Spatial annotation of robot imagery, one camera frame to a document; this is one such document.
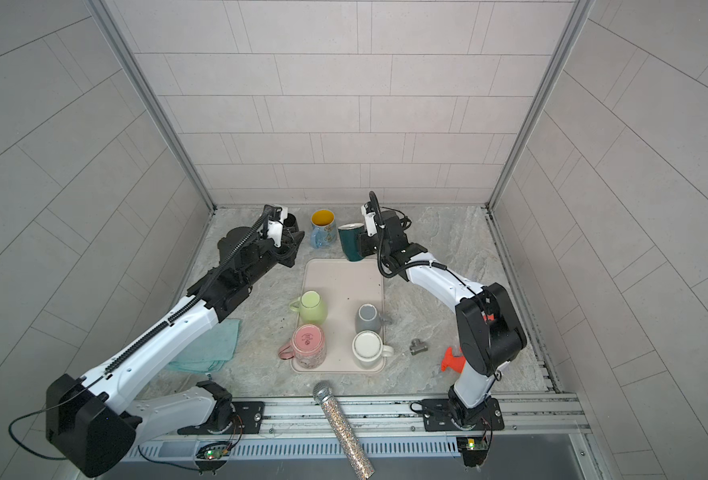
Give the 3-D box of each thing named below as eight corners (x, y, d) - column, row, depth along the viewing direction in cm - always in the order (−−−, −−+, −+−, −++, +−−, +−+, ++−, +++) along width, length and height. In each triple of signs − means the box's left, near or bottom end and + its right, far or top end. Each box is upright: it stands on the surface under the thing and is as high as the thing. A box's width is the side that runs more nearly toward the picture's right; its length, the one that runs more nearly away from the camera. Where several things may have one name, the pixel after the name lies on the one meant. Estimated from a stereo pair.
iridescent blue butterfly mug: (314, 248, 106) (309, 228, 97) (317, 229, 112) (312, 208, 103) (335, 248, 106) (332, 228, 97) (337, 229, 112) (334, 208, 103)
